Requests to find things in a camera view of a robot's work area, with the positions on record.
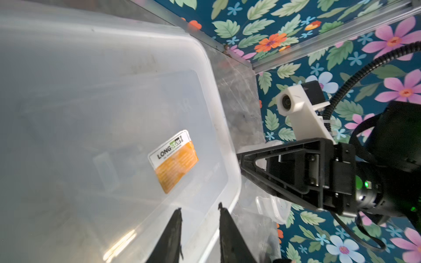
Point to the round clear lunch box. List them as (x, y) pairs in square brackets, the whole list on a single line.
[(256, 200)]

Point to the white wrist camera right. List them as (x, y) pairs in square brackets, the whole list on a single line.
[(300, 104)]

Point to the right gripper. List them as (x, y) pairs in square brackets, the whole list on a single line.
[(316, 174)]

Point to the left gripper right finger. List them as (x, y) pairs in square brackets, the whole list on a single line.
[(233, 248)]

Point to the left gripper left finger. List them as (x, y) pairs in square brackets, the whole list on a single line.
[(168, 248)]

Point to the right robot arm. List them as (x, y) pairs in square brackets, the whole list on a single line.
[(377, 172)]

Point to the square clear lunch box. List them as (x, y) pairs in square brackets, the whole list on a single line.
[(108, 125)]

